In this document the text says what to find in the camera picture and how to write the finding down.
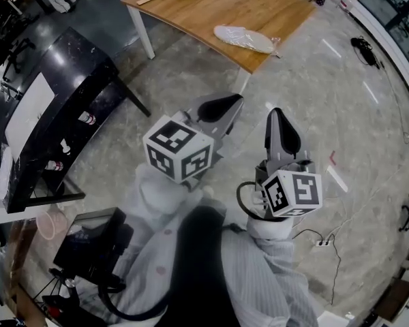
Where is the person's left forearm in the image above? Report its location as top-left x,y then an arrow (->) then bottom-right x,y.
124,163 -> 226,251

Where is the person's right forearm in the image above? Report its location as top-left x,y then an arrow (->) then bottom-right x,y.
247,213 -> 296,275

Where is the black marble side table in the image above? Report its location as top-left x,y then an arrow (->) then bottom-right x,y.
2,27 -> 152,215

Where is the black cable bundle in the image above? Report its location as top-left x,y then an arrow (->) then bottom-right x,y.
350,36 -> 382,69

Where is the wooden table with white legs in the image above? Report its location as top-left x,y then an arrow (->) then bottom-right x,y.
120,0 -> 317,95

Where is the thick black hose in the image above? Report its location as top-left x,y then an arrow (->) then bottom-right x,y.
97,277 -> 179,324

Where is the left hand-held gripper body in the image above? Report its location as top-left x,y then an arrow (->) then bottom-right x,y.
142,109 -> 226,192

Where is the white flat strip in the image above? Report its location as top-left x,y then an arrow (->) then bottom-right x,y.
326,165 -> 349,193

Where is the pink mesh bin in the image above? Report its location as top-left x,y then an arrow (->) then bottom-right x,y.
36,209 -> 68,241

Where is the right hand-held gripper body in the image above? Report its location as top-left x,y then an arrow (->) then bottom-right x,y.
254,157 -> 324,221

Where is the clear plastic bag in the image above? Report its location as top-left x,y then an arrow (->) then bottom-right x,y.
213,24 -> 283,59

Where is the black equipment case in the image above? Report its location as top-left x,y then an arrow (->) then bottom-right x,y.
52,206 -> 134,279

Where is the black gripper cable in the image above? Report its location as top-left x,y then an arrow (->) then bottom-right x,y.
236,181 -> 271,221

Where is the thin black floor cable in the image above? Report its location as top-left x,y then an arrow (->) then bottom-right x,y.
292,229 -> 344,307

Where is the person's torso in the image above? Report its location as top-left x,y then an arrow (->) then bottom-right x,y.
74,199 -> 320,327

